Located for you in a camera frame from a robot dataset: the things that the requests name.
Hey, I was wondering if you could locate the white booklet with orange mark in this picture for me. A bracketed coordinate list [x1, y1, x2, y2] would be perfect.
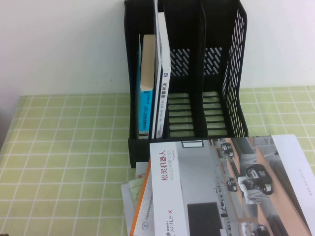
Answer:
[134, 161, 151, 180]

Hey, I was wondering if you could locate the AgileX robotics brochure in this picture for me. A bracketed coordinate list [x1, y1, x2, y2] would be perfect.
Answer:
[149, 134, 315, 236]

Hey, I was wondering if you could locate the map printed paper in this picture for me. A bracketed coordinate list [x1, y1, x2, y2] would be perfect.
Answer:
[127, 177, 146, 209]

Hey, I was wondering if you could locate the cyan spine book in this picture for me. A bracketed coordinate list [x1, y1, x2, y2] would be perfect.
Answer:
[136, 34, 156, 137]

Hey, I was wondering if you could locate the white spine book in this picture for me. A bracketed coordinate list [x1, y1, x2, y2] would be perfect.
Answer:
[151, 12, 172, 139]

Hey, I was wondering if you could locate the plain white paper sheet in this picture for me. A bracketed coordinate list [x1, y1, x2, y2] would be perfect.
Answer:
[120, 181, 138, 236]

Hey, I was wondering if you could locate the thin tall white booklet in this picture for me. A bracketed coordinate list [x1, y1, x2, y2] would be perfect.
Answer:
[152, 0, 159, 71]

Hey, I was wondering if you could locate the black plastic book holder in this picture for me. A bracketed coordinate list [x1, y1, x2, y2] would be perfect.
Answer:
[124, 0, 249, 169]

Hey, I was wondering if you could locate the green checkered tablecloth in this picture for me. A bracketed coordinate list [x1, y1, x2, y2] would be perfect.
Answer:
[0, 86, 315, 236]

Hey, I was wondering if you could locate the white orange self-driving book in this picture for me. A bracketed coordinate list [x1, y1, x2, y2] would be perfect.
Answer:
[129, 158, 155, 236]

